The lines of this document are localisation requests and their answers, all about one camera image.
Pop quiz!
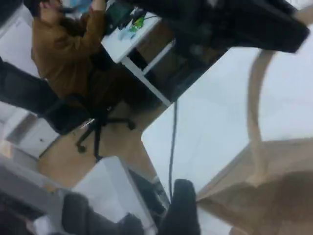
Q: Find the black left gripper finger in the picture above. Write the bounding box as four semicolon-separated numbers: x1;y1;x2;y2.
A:
244;0;311;53

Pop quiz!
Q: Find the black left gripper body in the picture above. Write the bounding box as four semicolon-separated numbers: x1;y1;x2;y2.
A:
193;0;287;47

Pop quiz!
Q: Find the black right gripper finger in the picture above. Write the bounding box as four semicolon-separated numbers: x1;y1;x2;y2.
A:
158;178;201;235

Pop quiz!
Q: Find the brown jute tote bag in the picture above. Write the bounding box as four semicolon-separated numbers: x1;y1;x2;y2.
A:
197;6;313;235

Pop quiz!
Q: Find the green desk item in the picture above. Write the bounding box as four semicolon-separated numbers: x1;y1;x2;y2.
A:
131;16;146;32

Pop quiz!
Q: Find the dark electronic box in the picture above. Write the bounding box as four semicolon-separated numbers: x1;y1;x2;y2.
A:
105;0;147;35

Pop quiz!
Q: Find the black office chair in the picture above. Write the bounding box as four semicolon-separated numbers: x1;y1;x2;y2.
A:
0;57;136;161

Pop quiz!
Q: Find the white cabinet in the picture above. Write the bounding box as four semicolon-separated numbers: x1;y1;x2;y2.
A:
4;114;61;159

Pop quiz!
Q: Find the person in brown jacket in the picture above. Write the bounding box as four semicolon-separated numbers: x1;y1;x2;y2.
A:
30;0;157;108

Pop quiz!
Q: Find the black cable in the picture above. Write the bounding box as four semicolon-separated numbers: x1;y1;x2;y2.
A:
168;99;179;196

